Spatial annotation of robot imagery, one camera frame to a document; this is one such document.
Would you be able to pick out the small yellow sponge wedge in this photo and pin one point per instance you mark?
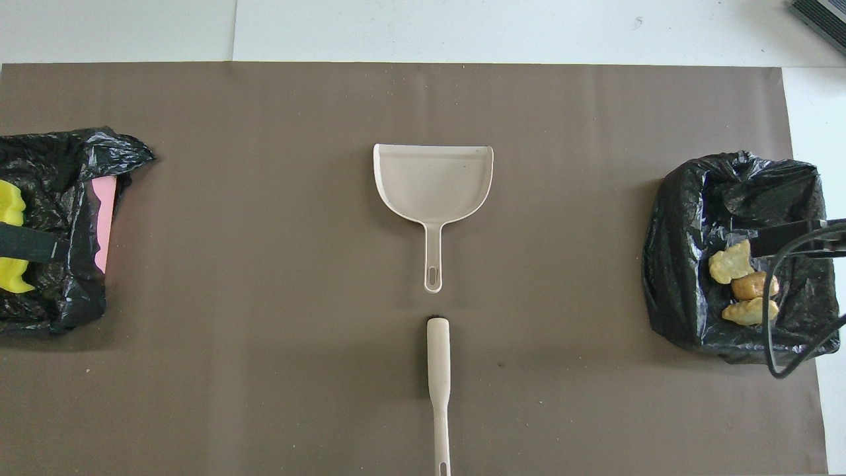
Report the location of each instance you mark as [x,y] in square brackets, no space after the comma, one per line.
[13,274]

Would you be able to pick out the brown bread roll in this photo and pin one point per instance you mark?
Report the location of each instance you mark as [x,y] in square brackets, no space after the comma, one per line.
[750,285]

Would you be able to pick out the pale green lump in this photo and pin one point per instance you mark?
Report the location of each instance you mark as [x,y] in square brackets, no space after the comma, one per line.
[729,263]

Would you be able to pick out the pale yellow lump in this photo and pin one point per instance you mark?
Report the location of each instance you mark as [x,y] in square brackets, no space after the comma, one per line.
[747,311]

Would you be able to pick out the beige plastic dustpan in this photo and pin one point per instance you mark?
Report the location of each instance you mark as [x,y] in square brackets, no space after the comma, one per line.
[433,178]

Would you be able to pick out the beige hand brush black bristles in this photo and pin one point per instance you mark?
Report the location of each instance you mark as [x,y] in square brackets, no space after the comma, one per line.
[438,357]

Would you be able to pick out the crumpled black trash bag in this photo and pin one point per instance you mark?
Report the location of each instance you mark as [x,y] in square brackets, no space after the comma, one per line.
[53,185]

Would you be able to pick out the pink bin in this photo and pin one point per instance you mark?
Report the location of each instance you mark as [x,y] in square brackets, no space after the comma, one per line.
[104,218]

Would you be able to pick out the bin lined with black bag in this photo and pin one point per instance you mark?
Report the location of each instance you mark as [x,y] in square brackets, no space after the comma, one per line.
[681,264]

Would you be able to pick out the dark ribbed device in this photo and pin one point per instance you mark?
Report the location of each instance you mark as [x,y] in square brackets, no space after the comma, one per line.
[826,16]

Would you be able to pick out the brown paper table mat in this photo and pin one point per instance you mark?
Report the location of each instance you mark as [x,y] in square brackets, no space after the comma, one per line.
[264,132]

